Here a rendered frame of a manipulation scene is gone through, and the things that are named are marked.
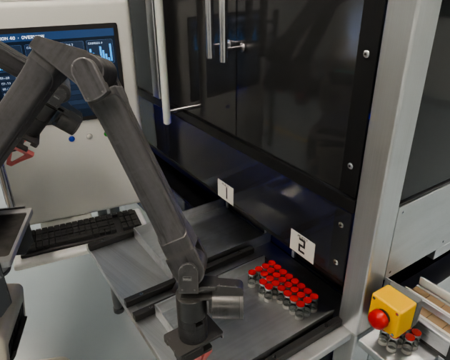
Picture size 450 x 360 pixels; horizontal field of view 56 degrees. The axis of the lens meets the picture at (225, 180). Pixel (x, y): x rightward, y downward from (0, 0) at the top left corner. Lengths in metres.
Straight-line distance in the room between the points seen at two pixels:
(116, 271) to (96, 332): 1.12
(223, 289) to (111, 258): 0.57
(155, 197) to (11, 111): 0.28
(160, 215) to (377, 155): 0.41
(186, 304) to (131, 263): 0.50
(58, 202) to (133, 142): 0.94
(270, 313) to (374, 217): 0.37
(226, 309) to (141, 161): 0.31
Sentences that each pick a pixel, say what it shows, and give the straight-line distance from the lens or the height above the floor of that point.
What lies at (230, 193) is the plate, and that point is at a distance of 1.28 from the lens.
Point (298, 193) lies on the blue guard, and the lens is 1.02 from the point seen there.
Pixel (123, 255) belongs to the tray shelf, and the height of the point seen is 0.88.
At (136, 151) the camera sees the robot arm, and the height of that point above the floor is 1.36.
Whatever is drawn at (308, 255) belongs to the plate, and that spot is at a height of 1.01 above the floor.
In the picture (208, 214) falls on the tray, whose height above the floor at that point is 0.88.
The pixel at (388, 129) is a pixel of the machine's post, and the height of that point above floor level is 1.38.
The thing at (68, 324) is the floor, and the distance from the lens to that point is 2.43.
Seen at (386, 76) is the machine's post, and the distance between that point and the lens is 0.80.
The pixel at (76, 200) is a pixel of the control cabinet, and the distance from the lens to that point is 1.66.
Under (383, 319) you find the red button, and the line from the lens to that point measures 0.94.
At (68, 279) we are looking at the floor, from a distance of 2.71.
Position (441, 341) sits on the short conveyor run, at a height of 0.92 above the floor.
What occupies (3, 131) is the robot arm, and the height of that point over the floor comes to 1.39.
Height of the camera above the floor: 1.64
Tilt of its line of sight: 27 degrees down
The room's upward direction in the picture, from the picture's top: straight up
